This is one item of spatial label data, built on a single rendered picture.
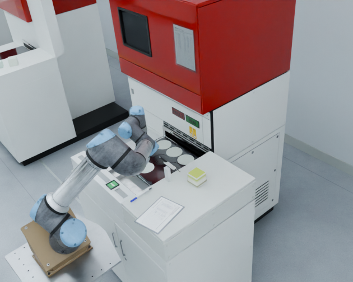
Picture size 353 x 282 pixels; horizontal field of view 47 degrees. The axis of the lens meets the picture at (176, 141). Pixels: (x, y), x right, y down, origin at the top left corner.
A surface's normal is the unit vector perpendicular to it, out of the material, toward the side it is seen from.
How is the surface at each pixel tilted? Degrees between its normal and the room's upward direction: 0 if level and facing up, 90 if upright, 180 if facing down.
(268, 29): 90
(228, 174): 0
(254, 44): 90
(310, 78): 90
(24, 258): 0
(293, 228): 0
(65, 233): 51
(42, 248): 44
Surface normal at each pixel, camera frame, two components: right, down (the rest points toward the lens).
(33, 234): 0.41, -0.32
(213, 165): -0.07, -0.82
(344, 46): -0.77, 0.41
